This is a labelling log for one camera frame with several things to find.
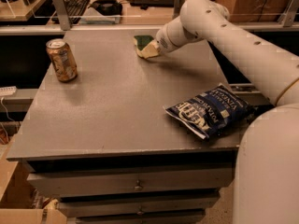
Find middle grey drawer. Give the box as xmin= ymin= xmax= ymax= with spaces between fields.
xmin=58 ymin=190 xmax=220 ymax=217

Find black headphones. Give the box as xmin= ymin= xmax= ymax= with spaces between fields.
xmin=91 ymin=0 xmax=122 ymax=16

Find brown cardboard panel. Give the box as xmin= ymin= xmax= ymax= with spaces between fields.
xmin=216 ymin=0 xmax=290 ymax=22

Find grey drawer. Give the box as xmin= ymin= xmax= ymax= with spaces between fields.
xmin=58 ymin=190 xmax=220 ymax=217
xmin=76 ymin=209 xmax=206 ymax=224
xmin=28 ymin=163 xmax=233 ymax=198

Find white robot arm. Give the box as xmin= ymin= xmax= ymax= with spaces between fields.
xmin=156 ymin=0 xmax=299 ymax=224

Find cardboard box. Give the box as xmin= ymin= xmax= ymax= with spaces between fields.
xmin=0 ymin=140 xmax=67 ymax=224

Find white power strip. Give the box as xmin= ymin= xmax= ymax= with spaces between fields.
xmin=0 ymin=86 xmax=17 ymax=97

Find bottom grey drawer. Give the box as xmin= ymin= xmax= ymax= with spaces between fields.
xmin=76 ymin=209 xmax=206 ymax=224

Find black keyboard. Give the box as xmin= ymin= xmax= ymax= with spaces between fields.
xmin=51 ymin=0 xmax=91 ymax=24

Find left metal bracket post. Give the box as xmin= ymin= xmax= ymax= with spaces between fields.
xmin=52 ymin=0 xmax=71 ymax=31

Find green and yellow sponge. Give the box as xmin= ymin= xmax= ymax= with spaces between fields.
xmin=134 ymin=35 xmax=159 ymax=59

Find gold beverage can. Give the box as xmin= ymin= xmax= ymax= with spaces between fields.
xmin=46 ymin=38 xmax=78 ymax=82

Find grey drawer cabinet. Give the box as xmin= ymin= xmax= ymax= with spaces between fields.
xmin=7 ymin=28 xmax=259 ymax=224

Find top grey drawer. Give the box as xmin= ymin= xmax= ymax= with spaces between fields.
xmin=28 ymin=163 xmax=233 ymax=198

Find blue potato chip bag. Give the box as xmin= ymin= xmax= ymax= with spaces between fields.
xmin=165 ymin=83 xmax=251 ymax=140

